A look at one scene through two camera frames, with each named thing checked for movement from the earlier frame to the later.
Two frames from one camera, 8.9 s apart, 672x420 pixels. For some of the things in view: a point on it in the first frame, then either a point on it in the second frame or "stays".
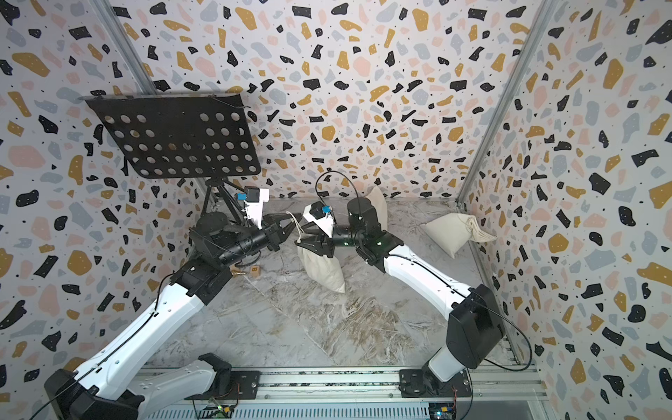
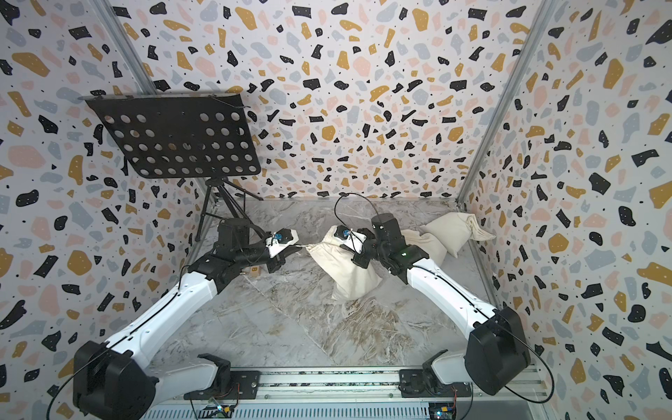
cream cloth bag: [326, 270] → [427, 243]
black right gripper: [319, 242] → [360, 260]
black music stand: [183, 136] stays
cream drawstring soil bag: [377, 199] → [348, 279]
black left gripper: [272, 233] → [278, 259]
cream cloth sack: [455, 231] stays
